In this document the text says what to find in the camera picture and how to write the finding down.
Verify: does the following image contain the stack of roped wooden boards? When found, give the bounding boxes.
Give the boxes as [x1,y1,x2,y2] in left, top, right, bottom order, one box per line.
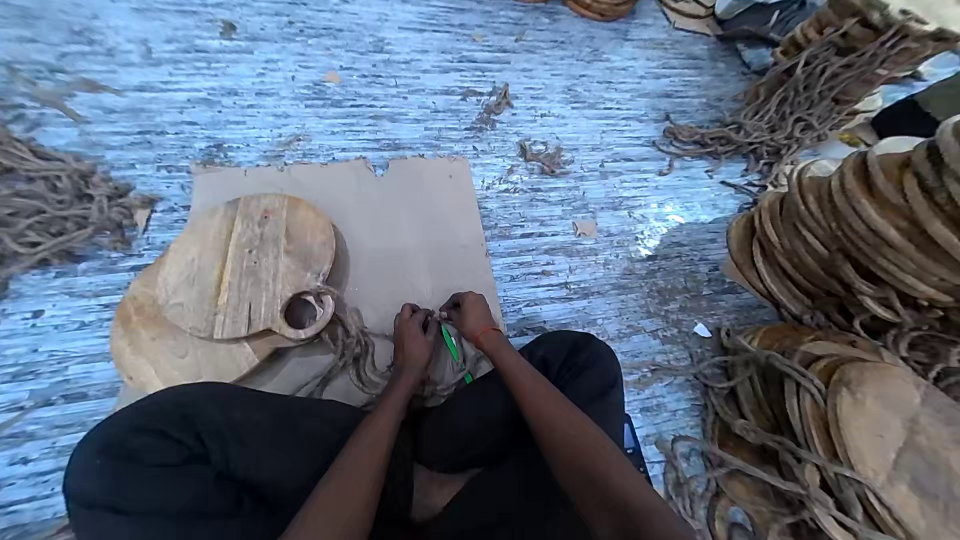
[697,322,960,540]

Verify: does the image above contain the person's legs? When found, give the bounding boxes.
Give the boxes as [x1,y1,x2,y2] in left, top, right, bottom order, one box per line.
[62,330,626,540]

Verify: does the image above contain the black device with buttons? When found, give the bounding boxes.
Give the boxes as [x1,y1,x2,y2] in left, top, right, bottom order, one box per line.
[623,414,653,486]

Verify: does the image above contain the bright green tool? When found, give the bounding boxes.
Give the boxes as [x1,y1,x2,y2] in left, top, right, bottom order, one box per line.
[440,322,475,385]

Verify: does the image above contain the person's right hand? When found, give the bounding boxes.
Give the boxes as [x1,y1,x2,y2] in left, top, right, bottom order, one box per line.
[439,291,504,351]

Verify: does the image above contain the round wooden board with ring handle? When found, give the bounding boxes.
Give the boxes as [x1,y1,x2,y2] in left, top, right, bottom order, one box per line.
[156,193,337,342]

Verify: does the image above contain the large pile of brown ropes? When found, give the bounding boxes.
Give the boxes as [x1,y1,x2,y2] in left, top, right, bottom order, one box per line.
[0,123,157,290]

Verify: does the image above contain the brown rope scraps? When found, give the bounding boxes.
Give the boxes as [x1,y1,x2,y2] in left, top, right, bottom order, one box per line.
[462,83,515,131]
[518,139,571,177]

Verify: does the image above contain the cardboard sheet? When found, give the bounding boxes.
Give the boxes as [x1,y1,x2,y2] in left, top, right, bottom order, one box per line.
[112,156,507,414]

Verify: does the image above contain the person's left hand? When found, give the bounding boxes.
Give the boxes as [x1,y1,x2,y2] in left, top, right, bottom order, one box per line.
[393,302,442,377]

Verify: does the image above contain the bundle of brown jute ropes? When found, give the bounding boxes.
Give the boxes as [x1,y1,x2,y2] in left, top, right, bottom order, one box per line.
[296,288,470,410]

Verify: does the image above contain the stack of round wooden boards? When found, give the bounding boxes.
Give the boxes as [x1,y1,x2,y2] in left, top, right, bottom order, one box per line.
[725,116,960,339]

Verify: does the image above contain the person's right forearm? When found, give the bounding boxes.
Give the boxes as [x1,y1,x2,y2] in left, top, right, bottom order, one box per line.
[477,330,700,540]

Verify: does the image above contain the tangled bundle of brown ropes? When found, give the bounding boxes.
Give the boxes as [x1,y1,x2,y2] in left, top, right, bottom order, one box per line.
[660,11,957,181]

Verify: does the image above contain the person's left forearm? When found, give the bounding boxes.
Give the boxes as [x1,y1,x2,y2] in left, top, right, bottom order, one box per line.
[278,367,425,540]

